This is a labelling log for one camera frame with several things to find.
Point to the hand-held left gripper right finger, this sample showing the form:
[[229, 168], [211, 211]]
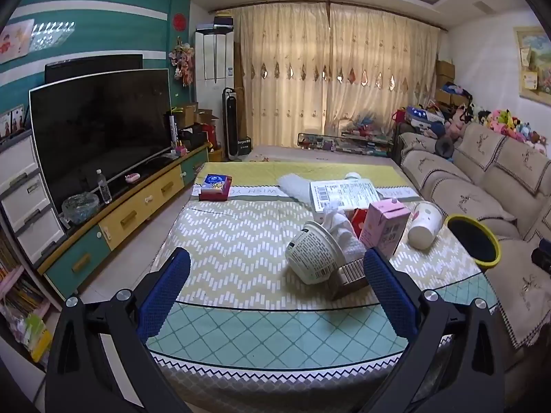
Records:
[[389, 297]]

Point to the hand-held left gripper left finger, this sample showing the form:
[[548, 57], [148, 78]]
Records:
[[161, 297]]

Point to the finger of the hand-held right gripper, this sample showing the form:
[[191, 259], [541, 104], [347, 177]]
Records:
[[542, 260]]

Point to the pink drink carton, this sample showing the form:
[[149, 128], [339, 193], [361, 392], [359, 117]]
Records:
[[383, 228]]

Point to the yellow rimmed dark bin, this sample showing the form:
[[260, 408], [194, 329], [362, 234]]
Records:
[[473, 236]]

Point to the white printed paper bowl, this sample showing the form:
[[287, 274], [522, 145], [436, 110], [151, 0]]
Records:
[[310, 254]]

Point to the white foam fruit net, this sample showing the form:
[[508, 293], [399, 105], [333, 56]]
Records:
[[295, 187]]

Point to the small striped cardboard box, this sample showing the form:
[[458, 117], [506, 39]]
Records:
[[348, 276]]

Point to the white paper cup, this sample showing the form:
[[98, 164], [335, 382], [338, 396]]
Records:
[[424, 228]]

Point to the crumpled white tissue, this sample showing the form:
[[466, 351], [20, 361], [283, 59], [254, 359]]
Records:
[[344, 232]]

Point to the red snack packet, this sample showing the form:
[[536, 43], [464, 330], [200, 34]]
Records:
[[358, 221]]

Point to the yellow green television cabinet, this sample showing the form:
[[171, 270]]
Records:
[[129, 219]]

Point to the beige sofa with covers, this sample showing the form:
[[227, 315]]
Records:
[[473, 189]]

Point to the white labelled shipping box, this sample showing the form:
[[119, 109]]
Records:
[[340, 193]]

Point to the glass ashtray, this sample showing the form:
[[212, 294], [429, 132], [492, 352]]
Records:
[[79, 208]]

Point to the blue red tissue box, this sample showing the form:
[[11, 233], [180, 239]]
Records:
[[215, 187]]

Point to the small pink object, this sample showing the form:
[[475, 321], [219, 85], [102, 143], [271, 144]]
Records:
[[132, 177]]

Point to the clear water bottle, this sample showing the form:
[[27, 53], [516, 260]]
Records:
[[103, 187]]

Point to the pile of plush toys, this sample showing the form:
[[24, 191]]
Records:
[[508, 124]]

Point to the shelf of books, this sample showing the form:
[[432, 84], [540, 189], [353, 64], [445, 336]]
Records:
[[21, 305]]

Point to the low glass table with toys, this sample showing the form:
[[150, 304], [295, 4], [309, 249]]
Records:
[[344, 142]]

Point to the white plastic drawer unit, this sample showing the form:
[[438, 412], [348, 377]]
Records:
[[26, 189]]

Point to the floral floor mat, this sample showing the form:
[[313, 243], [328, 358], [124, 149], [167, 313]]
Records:
[[284, 155]]

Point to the large curved television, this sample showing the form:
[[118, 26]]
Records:
[[99, 129]]

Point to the open cardboard box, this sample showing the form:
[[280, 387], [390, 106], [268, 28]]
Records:
[[205, 117]]

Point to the black white tower fan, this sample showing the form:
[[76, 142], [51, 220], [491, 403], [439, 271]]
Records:
[[231, 120]]

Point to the framed landscape painting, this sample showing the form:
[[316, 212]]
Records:
[[533, 64]]

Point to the stack of cardboard boxes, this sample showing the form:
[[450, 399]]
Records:
[[445, 77]]

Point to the framed photo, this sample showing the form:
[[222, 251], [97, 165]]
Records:
[[10, 122]]

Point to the beige embroidered curtain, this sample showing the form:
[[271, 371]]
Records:
[[280, 73], [383, 64]]

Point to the hanging flower decoration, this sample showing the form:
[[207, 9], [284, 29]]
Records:
[[181, 62]]

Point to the white standing air conditioner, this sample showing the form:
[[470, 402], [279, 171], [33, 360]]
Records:
[[214, 60]]

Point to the dark box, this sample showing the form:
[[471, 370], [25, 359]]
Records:
[[224, 22]]

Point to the red round wall decoration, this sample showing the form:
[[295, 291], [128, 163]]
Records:
[[180, 22]]

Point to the cartoon wall poster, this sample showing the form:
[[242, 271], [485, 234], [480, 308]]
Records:
[[15, 41]]

